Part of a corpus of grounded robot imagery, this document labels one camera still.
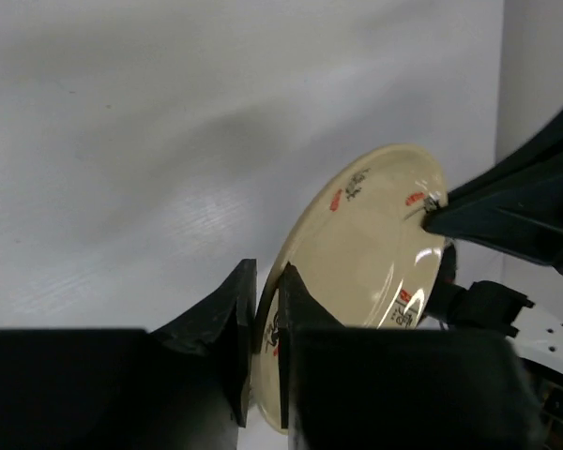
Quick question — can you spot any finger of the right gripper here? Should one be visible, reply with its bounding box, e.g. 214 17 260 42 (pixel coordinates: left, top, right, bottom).
423 109 563 276
424 243 534 338

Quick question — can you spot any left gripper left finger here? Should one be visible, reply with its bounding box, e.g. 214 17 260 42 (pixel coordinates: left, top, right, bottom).
0 259 257 449

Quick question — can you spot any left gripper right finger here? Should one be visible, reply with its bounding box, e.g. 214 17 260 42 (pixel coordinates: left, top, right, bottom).
279 265 542 449

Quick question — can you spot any cream plate with floral marks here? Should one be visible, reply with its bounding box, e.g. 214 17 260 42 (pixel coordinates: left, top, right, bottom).
251 144 448 433

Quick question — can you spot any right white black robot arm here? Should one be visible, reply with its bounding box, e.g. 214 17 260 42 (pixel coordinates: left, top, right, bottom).
422 109 563 386

